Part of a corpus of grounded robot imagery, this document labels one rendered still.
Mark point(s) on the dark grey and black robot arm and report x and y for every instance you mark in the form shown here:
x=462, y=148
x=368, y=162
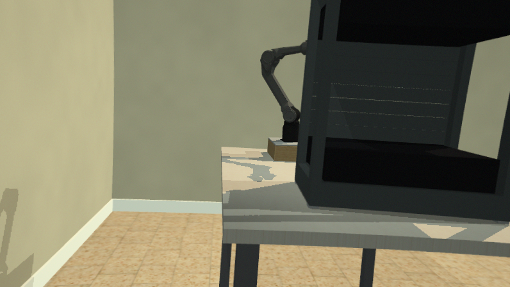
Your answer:
x=291, y=116

